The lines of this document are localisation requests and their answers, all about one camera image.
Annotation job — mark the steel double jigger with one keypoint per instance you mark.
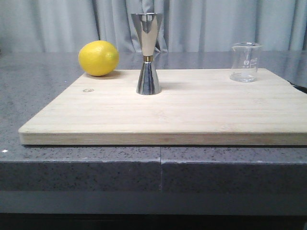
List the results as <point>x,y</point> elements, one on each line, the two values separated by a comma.
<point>148,39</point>

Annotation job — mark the clear glass beaker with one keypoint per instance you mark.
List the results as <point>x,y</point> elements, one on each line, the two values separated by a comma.
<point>245,61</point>

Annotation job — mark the light wooden cutting board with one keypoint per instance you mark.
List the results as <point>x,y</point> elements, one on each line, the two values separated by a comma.
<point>195,107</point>

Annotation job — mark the yellow lemon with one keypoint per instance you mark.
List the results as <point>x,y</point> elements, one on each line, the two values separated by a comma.
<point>98,58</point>

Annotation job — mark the grey curtain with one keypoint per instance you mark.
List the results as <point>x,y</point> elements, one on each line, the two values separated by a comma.
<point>185,25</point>

